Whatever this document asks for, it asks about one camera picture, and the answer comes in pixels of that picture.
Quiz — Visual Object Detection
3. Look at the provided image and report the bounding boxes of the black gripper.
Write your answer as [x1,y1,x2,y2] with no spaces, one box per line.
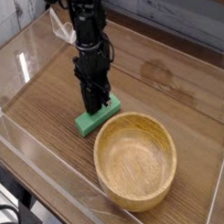
[72,39,112,114]

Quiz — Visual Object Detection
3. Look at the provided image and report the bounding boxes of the green rectangular block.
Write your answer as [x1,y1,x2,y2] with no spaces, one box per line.
[75,93,121,137]

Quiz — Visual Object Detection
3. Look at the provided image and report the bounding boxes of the brown wooden bowl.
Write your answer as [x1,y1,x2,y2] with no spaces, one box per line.
[93,112,177,212]

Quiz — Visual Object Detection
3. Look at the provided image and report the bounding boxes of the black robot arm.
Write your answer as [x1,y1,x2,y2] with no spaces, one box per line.
[44,0,114,114]

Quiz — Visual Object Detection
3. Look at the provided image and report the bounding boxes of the clear acrylic tray walls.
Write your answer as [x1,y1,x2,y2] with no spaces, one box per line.
[0,14,224,224]

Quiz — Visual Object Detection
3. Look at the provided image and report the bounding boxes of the clear acrylic corner bracket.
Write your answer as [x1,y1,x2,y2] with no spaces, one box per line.
[49,8,77,45]

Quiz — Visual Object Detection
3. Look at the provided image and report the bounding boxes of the black metal table bracket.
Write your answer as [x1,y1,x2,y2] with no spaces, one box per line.
[18,202,44,224]

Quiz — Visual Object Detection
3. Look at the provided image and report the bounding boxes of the black cable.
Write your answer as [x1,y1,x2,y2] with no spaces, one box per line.
[0,203,24,224]

